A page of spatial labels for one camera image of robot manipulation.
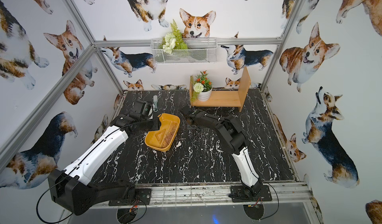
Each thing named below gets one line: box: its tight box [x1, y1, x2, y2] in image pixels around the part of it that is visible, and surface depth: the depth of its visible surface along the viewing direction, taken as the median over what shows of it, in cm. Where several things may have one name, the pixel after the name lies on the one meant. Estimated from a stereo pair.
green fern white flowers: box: [158, 18, 188, 55], surface depth 82 cm
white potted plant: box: [191, 70, 213, 103], surface depth 98 cm
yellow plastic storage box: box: [144, 112, 181, 152], surface depth 97 cm
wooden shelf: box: [190, 66, 252, 112], surface depth 108 cm
